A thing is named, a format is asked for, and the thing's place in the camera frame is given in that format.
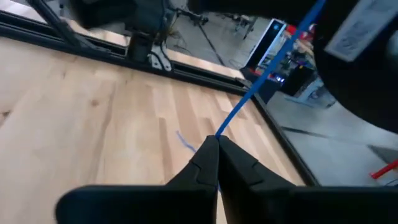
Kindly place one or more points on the white post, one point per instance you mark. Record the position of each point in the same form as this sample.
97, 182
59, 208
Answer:
264, 46

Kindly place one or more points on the black computer tower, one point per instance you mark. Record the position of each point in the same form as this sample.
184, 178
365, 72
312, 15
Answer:
298, 81

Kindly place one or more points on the small blue object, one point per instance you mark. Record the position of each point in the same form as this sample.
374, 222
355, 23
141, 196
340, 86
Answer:
357, 93

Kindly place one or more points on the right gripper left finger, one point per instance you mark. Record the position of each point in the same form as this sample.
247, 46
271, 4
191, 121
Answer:
186, 202

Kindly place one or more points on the black aluminium table frame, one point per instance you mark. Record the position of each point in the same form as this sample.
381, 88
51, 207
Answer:
186, 70

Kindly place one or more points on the wooden desk with white legs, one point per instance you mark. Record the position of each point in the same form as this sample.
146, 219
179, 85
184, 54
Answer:
314, 90

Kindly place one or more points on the red metal bar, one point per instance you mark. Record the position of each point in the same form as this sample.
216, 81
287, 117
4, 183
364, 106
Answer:
384, 170

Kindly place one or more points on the black crate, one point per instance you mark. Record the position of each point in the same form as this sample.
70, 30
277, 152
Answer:
267, 90

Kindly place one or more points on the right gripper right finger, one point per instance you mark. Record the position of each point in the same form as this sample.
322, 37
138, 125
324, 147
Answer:
280, 205

